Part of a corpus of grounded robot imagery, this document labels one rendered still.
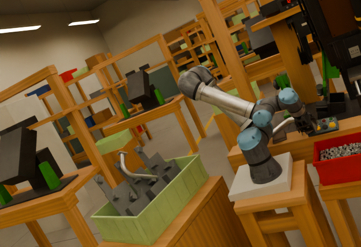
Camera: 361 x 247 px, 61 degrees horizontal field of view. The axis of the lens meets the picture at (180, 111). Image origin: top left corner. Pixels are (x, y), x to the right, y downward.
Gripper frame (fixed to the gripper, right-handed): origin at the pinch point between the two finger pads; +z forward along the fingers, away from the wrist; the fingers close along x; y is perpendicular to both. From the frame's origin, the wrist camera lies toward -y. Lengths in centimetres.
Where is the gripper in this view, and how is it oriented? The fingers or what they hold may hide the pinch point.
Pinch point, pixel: (309, 128)
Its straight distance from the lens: 175.8
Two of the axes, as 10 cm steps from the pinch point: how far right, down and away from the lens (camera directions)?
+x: 8.2, -2.8, -5.1
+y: -0.9, 8.0, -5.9
